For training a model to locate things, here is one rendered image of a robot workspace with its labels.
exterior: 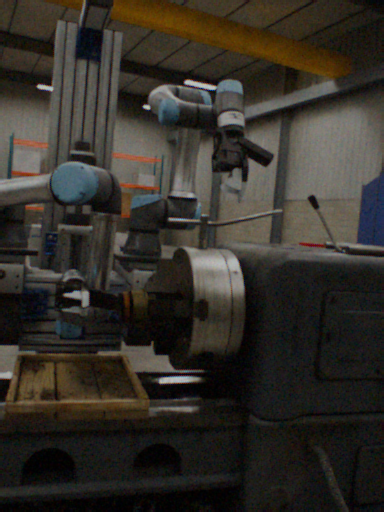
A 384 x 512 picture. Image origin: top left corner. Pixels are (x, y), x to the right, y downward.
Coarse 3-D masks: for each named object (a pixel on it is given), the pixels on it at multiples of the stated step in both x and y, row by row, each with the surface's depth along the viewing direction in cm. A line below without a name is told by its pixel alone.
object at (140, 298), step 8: (120, 296) 117; (128, 296) 117; (136, 296) 117; (144, 296) 117; (152, 296) 119; (120, 304) 121; (128, 304) 116; (136, 304) 116; (144, 304) 116; (120, 312) 121; (128, 312) 116; (136, 312) 116; (144, 312) 116; (120, 320) 117; (128, 320) 117; (136, 320) 117; (144, 320) 117
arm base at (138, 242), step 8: (136, 232) 179; (144, 232) 178; (152, 232) 179; (128, 240) 180; (136, 240) 178; (144, 240) 178; (152, 240) 179; (128, 248) 178; (136, 248) 177; (144, 248) 177; (152, 248) 178; (160, 248) 183
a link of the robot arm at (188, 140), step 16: (176, 96) 174; (192, 96) 176; (208, 96) 178; (192, 144) 180; (176, 160) 182; (192, 160) 181; (176, 176) 182; (192, 176) 182; (176, 192) 182; (192, 192) 184; (176, 208) 181; (192, 208) 183; (176, 224) 182
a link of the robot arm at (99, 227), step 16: (112, 176) 149; (96, 208) 146; (112, 208) 146; (96, 224) 148; (112, 224) 148; (96, 240) 148; (112, 240) 150; (96, 256) 148; (112, 256) 151; (96, 272) 148; (96, 288) 149; (96, 320) 149
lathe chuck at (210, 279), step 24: (192, 264) 113; (216, 264) 115; (192, 288) 110; (216, 288) 110; (216, 312) 109; (192, 336) 109; (216, 336) 110; (168, 360) 127; (192, 360) 112; (216, 360) 114
